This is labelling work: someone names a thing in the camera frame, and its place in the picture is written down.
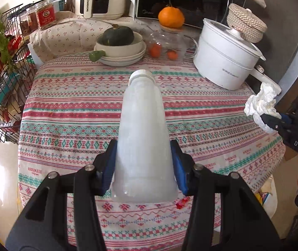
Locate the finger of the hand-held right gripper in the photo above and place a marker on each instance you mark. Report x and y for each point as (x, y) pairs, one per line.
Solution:
(287, 119)
(272, 123)

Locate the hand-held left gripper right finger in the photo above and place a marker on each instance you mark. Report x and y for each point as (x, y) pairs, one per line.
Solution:
(179, 167)

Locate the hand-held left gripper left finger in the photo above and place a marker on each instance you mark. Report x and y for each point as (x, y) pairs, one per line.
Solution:
(109, 167)

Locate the white tissue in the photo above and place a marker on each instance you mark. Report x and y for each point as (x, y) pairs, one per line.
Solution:
(261, 102)

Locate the frosted white plastic bottle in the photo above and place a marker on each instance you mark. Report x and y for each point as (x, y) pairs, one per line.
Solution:
(143, 136)

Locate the white waste bin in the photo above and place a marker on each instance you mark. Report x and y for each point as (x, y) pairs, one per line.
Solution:
(268, 201)

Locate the small red wrapper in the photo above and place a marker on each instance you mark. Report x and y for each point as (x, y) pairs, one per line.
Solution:
(182, 203)

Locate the grey refrigerator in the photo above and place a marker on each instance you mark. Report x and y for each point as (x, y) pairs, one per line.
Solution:
(290, 57)

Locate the patterned tablecloth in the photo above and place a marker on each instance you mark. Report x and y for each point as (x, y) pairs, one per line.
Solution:
(73, 115)

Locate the white electric pot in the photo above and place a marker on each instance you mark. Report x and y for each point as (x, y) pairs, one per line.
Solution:
(224, 70)

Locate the glass pot lid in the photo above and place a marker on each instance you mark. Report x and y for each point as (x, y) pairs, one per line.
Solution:
(230, 39)

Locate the woven lidded basket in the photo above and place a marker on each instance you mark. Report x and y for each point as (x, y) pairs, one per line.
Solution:
(248, 23)

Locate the cream plate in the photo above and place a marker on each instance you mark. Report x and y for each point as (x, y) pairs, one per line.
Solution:
(138, 56)
(120, 63)

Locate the small tangerine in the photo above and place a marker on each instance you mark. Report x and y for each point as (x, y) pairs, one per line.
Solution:
(172, 55)
(155, 50)

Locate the glass teapot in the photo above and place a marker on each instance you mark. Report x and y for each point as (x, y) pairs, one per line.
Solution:
(183, 44)

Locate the green pumpkin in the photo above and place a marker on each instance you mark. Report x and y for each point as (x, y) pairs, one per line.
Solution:
(116, 36)

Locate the white floral cloth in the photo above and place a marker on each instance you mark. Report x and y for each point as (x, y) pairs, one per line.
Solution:
(67, 36)

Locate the large orange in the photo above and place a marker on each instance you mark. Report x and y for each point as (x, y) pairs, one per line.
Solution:
(171, 15)

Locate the red label spice jar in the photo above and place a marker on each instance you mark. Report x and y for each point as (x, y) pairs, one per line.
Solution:
(45, 14)

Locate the glass spice jar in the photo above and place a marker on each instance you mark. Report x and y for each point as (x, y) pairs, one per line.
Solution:
(31, 18)
(23, 23)

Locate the white blue paper carton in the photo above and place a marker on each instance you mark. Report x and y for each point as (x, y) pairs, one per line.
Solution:
(59, 3)

